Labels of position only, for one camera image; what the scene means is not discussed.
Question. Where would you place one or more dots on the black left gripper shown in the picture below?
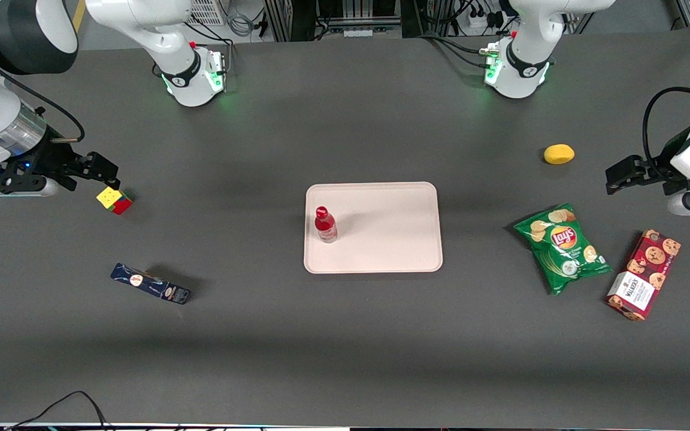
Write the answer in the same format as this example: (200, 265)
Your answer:
(658, 166)

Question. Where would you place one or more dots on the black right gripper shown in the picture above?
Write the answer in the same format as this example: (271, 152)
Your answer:
(57, 158)

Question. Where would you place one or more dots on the red coke bottle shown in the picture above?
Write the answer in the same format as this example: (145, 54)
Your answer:
(325, 226)

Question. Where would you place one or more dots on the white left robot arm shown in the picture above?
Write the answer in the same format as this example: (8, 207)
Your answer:
(521, 72)

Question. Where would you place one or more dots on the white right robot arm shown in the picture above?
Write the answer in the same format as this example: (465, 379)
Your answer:
(186, 84)

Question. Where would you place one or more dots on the beige plastic tray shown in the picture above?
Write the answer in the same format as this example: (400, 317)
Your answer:
(387, 230)

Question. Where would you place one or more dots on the colourful rubik's cube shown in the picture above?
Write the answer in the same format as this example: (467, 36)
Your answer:
(116, 200)

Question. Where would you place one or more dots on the yellow lemon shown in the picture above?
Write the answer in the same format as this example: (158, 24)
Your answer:
(559, 154)

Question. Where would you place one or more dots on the green lays chips bag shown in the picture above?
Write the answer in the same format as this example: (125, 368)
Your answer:
(563, 248)

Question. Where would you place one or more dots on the red walkers cookie box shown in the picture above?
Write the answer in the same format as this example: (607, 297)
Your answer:
(644, 275)

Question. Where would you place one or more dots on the dark blue carton box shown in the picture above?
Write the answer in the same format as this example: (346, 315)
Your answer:
(150, 284)

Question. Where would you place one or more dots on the white vented box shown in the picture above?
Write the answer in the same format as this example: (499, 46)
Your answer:
(207, 11)

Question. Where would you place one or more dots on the white power strip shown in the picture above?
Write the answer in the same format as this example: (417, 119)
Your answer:
(483, 21)

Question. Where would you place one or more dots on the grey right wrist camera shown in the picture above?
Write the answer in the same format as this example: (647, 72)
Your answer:
(15, 185)

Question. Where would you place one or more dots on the black aluminium frame rack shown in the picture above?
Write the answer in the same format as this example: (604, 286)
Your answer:
(291, 18)

